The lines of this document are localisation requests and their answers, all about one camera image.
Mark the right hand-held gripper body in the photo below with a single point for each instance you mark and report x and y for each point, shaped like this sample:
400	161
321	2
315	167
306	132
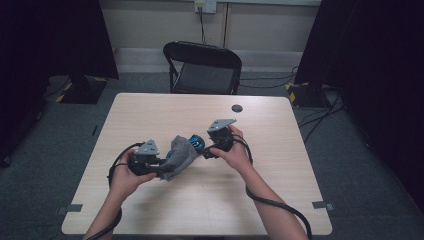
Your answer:
220	138

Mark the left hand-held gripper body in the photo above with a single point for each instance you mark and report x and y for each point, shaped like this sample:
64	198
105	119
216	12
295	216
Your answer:
145	160

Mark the grey terry cloth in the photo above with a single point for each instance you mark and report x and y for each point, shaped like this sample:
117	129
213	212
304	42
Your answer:
180	156

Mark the person's right hand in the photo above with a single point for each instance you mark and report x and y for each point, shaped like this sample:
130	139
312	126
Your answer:
236	156

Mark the person's left hand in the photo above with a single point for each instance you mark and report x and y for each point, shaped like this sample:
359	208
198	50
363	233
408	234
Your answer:
125	181

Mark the small dark floor object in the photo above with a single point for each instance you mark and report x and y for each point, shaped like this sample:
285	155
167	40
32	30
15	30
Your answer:
95	130

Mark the black folding chair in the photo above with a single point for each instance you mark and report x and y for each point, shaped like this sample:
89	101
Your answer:
203	78

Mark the grey floor tape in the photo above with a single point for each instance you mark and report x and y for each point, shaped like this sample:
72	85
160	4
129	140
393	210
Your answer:
70	208
321	205

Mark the black striped stand base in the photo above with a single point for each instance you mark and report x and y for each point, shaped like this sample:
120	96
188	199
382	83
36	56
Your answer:
83	91
306	96

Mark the black curtain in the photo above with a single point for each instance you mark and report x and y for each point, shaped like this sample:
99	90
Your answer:
50	50
373	83

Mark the white wall socket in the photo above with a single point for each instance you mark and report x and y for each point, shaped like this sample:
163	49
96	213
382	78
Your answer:
205	6

